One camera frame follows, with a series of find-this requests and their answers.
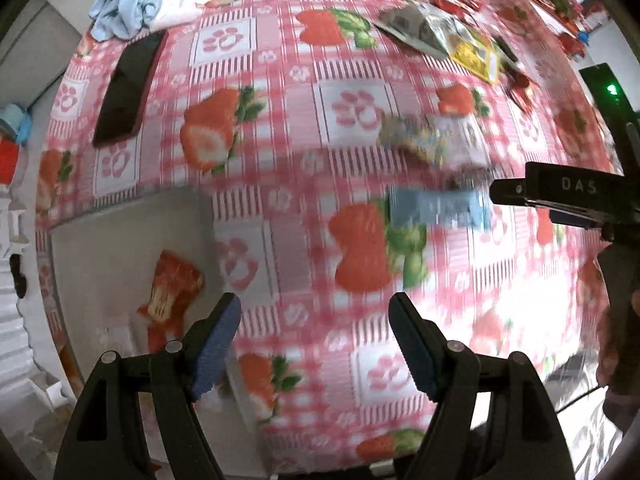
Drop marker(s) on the red decorations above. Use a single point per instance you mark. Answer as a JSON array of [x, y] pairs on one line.
[[570, 42]]

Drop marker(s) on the strawberry print tablecloth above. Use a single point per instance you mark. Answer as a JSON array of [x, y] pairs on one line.
[[310, 125]]

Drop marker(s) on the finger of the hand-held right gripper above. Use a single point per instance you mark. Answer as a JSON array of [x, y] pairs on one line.
[[575, 217], [550, 185]]

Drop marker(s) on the small red snack packet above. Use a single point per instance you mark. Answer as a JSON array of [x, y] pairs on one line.
[[457, 5]]

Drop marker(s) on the person's right hand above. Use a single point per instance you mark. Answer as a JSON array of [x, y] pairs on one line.
[[609, 350]]

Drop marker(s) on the large red snack packet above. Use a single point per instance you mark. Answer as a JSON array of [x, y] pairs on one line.
[[520, 85]]

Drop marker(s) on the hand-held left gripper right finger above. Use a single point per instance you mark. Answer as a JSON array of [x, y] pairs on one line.
[[415, 355]]

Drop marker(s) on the light blue cloth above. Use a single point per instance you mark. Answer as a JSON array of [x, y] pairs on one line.
[[130, 5]]

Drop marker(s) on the blue container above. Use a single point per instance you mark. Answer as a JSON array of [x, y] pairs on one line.
[[12, 122]]

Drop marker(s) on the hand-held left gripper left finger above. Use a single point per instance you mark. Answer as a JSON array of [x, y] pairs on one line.
[[217, 345]]

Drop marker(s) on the red container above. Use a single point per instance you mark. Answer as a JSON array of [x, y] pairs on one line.
[[7, 160]]

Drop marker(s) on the black phone red case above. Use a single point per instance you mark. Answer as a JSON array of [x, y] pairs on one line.
[[127, 90]]

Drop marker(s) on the yellow blue snack packet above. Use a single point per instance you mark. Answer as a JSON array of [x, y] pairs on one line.
[[425, 140]]

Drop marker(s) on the silver green snack packet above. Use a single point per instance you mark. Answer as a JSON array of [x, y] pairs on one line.
[[415, 22]]

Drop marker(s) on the grey tray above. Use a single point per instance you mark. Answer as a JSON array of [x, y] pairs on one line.
[[115, 260]]

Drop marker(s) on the red orange snack packet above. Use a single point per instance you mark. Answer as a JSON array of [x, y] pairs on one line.
[[172, 285]]

